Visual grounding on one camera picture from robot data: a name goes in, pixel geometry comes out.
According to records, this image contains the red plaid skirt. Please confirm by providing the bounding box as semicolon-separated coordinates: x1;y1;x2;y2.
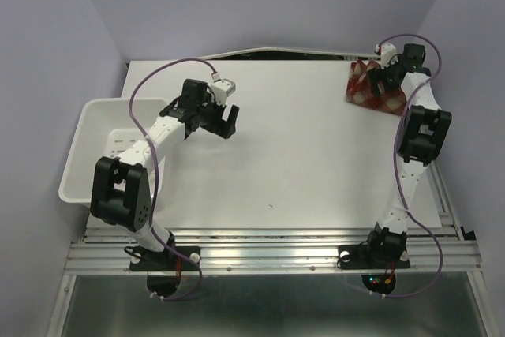
345;59;406;116

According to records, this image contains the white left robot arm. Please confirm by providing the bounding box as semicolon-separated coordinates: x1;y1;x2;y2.
90;79;239;271

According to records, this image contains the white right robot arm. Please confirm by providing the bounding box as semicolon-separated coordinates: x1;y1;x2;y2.
363;43;452;266

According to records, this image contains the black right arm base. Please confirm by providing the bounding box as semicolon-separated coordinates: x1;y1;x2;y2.
336;242;410;297

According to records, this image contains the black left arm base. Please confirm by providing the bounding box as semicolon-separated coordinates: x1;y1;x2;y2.
123;245;201;301

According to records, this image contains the white plastic basket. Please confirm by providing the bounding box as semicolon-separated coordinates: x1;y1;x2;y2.
58;98;143;207

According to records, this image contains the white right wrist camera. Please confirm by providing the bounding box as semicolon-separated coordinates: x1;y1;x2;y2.
375;43;398;69

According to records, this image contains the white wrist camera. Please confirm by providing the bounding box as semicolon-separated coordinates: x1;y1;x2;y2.
209;73;237;107
375;43;398;69

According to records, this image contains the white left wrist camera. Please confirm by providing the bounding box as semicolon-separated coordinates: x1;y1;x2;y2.
209;73;237;107

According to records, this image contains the aluminium right side rail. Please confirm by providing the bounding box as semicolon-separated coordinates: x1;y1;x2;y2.
394;54;477;242

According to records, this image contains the aluminium rail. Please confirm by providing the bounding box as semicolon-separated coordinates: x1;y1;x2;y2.
394;54;477;242
64;227;482;275

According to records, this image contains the aluminium front rail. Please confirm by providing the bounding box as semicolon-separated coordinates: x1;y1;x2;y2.
64;227;482;275

